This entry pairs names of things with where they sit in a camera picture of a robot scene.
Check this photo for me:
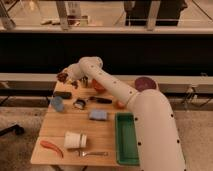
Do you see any small black white object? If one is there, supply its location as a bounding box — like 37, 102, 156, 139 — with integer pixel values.
73, 98, 86, 110

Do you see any black handled tool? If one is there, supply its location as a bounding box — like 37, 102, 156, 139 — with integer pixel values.
89, 96, 112, 104

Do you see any blue cloth sponge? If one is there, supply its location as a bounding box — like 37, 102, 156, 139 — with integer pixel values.
89, 110, 107, 121

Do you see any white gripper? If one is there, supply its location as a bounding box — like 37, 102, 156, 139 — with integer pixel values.
66, 63, 82, 81

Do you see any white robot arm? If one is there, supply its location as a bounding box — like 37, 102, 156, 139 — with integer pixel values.
66, 57, 186, 171

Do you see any black rectangular block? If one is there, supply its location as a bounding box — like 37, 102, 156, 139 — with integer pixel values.
53, 91, 72, 99

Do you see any orange bowl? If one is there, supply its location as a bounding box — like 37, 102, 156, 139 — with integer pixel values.
92, 79, 106, 93

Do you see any wooden table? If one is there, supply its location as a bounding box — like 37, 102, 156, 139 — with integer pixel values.
31, 82, 128, 167

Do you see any white plastic cup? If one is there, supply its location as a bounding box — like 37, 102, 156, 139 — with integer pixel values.
64, 131, 87, 149

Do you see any metal cup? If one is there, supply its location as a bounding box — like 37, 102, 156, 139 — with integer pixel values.
81, 76, 88, 88

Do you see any dark red grape bunch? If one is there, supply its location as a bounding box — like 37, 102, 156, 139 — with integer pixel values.
57, 72, 68, 83

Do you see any small orange ball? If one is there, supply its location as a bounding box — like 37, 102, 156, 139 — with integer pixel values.
115, 100, 125, 109

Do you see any black object on floor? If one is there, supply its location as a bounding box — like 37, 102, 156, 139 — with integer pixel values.
0, 124, 25, 136

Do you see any green plastic tray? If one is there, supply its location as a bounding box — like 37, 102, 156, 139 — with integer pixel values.
115, 113, 139, 166

